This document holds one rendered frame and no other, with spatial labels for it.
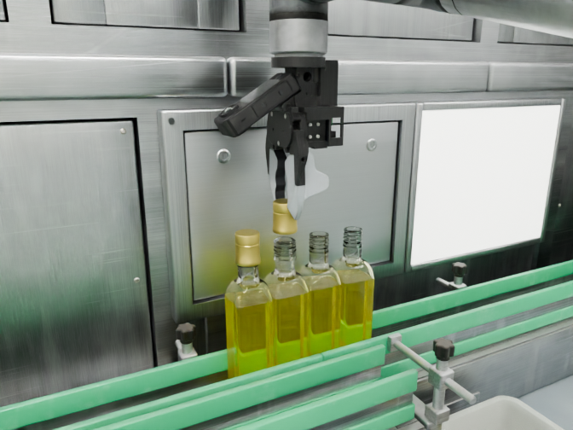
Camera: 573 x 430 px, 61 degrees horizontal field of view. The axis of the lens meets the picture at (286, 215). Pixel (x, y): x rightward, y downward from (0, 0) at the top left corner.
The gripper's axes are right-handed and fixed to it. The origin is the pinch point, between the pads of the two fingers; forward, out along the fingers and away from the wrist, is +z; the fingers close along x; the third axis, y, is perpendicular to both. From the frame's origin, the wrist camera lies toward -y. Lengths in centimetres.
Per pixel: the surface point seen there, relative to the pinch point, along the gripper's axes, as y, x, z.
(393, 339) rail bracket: 16.7, -5.3, 22.6
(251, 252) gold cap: -5.8, -1.7, 5.1
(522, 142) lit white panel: 64, 12, -4
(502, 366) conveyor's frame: 43, -6, 35
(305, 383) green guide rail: 0.2, -6.2, 24.7
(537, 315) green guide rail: 54, -4, 28
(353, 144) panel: 20.2, 12.5, -6.0
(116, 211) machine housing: -20.2, 16.5, 2.0
